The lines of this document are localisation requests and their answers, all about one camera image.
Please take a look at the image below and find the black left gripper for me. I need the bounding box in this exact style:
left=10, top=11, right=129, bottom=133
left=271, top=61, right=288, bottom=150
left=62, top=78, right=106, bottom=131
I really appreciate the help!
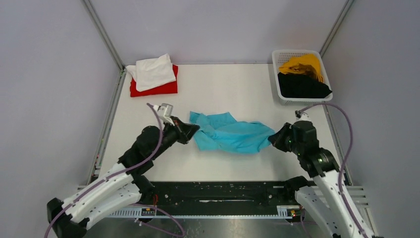
left=151, top=116, right=200, bottom=159

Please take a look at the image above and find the cyan t-shirt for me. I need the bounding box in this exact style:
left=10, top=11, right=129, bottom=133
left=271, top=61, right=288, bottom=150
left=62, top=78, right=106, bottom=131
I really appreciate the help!
left=189, top=111, right=275, bottom=154

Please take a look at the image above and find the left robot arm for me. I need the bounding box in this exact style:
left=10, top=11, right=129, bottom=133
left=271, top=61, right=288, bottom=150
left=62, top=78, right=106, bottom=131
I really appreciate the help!
left=44, top=116, right=200, bottom=238

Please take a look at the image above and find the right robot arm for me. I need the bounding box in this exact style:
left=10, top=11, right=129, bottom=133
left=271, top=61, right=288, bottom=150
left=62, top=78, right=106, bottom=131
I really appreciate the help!
left=268, top=120, right=376, bottom=238

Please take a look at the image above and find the red folded t-shirt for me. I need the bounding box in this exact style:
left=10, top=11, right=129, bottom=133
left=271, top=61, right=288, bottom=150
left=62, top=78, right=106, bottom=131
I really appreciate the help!
left=130, top=64, right=179, bottom=98

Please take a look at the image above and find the black t-shirt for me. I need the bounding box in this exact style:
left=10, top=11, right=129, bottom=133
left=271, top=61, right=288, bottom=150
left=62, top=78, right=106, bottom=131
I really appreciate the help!
left=277, top=72, right=332, bottom=99

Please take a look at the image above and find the white plastic basket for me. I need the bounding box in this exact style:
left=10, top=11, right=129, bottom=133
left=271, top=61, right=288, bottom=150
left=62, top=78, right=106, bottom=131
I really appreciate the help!
left=271, top=50, right=333, bottom=105

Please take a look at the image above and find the white folded t-shirt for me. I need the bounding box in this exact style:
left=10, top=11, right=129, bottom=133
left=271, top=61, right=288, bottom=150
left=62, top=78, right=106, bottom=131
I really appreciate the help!
left=126, top=54, right=176, bottom=92

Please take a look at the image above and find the yellow t-shirt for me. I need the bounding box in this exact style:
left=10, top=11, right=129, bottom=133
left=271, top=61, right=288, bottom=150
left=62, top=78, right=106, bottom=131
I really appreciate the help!
left=278, top=54, right=324, bottom=83

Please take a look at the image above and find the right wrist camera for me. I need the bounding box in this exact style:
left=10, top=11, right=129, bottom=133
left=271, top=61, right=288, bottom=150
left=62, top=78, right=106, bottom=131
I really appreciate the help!
left=295, top=111, right=312, bottom=122

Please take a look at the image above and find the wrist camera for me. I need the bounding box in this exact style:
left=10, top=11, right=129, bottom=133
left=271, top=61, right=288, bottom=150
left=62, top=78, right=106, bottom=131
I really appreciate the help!
left=157, top=104, right=173, bottom=124
left=295, top=111, right=312, bottom=122

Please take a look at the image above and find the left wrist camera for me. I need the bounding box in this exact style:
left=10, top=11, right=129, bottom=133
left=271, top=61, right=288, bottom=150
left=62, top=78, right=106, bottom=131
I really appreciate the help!
left=157, top=104, right=173, bottom=124

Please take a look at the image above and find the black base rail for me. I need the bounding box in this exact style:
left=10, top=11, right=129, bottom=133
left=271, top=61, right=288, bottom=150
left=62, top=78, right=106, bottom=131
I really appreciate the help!
left=131, top=180, right=299, bottom=218

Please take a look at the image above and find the white slotted cable duct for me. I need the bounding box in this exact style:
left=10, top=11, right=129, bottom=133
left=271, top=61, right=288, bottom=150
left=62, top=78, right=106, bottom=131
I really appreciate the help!
left=105, top=205, right=301, bottom=220

